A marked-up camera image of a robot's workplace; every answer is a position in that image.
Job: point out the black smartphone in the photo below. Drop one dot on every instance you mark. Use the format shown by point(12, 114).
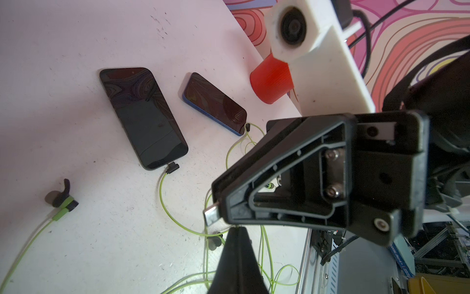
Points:
point(145, 115)

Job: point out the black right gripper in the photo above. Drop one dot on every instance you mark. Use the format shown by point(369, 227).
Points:
point(363, 173)

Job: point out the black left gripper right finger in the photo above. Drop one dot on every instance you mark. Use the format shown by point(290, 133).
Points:
point(249, 278)

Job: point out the blue-cased smartphone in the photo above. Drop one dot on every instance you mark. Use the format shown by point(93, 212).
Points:
point(203, 96)

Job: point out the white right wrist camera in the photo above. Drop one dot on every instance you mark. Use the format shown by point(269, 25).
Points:
point(325, 76)

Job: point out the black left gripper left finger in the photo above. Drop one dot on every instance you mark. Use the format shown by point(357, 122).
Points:
point(225, 279)

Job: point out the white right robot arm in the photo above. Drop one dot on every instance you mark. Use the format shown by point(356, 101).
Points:
point(439, 87)

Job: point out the red plastic cup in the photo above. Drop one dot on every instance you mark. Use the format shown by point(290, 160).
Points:
point(271, 79)

